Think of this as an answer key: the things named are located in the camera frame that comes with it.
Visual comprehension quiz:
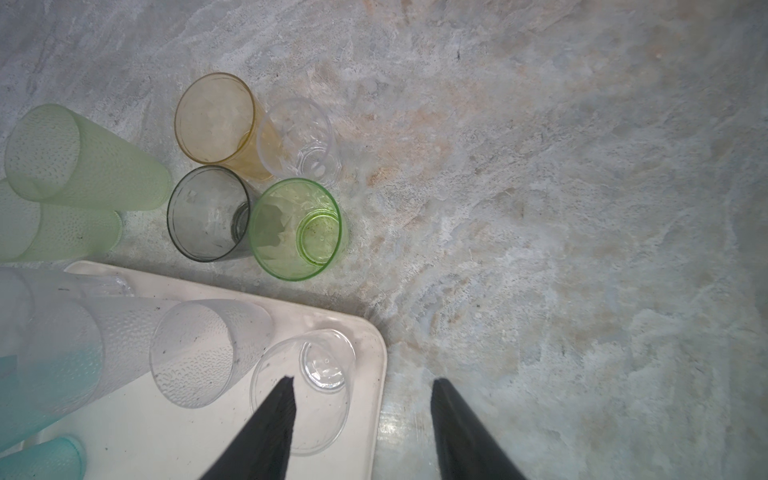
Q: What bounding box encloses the tall frosted clear cup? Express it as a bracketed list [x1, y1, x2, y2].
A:
[18, 296, 177, 416]

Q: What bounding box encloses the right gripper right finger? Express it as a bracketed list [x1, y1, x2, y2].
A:
[430, 378, 525, 480]

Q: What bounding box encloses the tall light green cup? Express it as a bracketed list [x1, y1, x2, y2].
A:
[4, 104, 172, 211]

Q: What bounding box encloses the dark smoky glass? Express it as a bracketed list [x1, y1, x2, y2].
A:
[167, 165, 259, 263]

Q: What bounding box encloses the yellow amber glass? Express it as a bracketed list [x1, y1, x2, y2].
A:
[174, 72, 273, 181]

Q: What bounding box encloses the short frosted clear cup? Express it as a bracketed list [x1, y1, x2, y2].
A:
[149, 299, 275, 409]

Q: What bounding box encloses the tall teal cup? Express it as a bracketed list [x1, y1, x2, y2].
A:
[1, 356, 62, 452]
[1, 436, 87, 480]

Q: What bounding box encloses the small clear glass far right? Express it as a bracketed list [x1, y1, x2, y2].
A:
[255, 97, 342, 187]

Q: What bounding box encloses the short light green cup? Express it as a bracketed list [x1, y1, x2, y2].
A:
[1, 179, 123, 263]

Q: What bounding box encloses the bright green glass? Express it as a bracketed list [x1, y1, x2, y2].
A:
[247, 177, 349, 282]

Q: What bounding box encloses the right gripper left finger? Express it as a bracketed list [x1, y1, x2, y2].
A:
[201, 376, 297, 480]

